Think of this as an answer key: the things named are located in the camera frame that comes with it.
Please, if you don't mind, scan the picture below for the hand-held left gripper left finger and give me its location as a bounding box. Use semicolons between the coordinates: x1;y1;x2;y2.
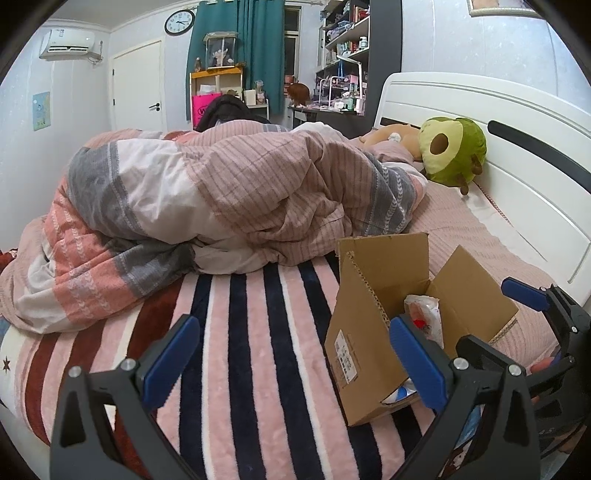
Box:
48;314;202;480

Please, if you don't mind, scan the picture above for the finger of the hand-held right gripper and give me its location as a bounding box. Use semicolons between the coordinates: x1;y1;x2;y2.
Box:
501;276;591;357
456;335;591;396

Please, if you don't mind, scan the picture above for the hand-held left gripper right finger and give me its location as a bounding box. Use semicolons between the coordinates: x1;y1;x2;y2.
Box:
389;313;542;480

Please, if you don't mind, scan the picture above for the cardboard box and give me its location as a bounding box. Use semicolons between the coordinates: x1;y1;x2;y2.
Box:
324;232;520;428

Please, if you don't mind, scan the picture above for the blue white item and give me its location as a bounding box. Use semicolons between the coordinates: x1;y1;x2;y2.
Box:
383;378;421;408

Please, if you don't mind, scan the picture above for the white red plastic packet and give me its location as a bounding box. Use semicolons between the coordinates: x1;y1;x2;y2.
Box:
404;294;446;349

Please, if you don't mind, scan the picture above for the pink knit bedspread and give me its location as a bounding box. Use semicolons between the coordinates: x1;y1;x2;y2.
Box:
406;187;561;365

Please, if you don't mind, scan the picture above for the striped fleece blanket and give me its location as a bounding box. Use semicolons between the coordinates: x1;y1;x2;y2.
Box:
0;258;444;480

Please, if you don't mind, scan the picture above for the white bed sheet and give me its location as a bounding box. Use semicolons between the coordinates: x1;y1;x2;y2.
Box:
464;180;573;287

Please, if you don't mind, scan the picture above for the white bed headboard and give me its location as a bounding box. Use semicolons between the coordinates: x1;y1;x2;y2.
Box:
372;71;591;315

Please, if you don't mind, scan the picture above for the avocado plush pillow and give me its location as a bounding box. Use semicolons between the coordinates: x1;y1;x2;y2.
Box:
418;117;488;195

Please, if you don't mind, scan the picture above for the striped duvet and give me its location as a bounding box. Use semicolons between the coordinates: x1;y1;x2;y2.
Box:
0;122;430;333

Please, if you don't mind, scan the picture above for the beige plush toy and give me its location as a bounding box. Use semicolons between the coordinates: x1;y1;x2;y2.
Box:
359;124;423;161

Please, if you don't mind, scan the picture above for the pink bag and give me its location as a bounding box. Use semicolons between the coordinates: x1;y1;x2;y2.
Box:
191;93;222;131

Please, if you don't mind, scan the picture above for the black bag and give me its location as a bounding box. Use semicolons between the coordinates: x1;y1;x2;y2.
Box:
198;95;271;134

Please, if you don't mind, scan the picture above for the white side shelf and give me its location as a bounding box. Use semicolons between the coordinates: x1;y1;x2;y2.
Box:
242;80;271;123

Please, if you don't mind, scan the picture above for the white door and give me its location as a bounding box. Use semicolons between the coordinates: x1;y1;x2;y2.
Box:
111;39;168;132

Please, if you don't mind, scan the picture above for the yellow shelf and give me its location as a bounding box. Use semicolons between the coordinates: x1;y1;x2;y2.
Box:
189;67;245;123

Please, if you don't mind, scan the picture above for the dark bookshelf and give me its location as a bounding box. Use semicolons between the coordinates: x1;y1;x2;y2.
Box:
316;0;402;130

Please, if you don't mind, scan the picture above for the brown plush animal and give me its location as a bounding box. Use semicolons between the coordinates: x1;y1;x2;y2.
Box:
286;82;311;109

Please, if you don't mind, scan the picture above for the glass display case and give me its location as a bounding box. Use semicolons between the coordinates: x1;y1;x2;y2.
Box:
203;32;238;70

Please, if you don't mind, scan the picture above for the teal curtain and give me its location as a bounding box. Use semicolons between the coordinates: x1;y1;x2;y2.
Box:
186;0;286;123

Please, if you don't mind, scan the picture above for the white air conditioner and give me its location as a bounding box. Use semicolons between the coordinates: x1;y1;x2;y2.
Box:
38;28;95;61

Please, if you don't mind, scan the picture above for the window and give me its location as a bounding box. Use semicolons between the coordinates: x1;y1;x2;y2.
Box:
284;4;301;79

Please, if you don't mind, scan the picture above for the white wire rack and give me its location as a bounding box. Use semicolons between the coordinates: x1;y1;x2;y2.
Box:
316;76;361;112

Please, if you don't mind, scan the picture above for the wall poster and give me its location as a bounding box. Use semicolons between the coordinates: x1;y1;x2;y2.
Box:
32;91;51;132

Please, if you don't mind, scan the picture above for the framed wall picture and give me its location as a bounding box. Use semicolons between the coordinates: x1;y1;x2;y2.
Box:
466;0;543;19

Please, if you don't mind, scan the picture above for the wall clock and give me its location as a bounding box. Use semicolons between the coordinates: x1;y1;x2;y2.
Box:
164;9;195;36

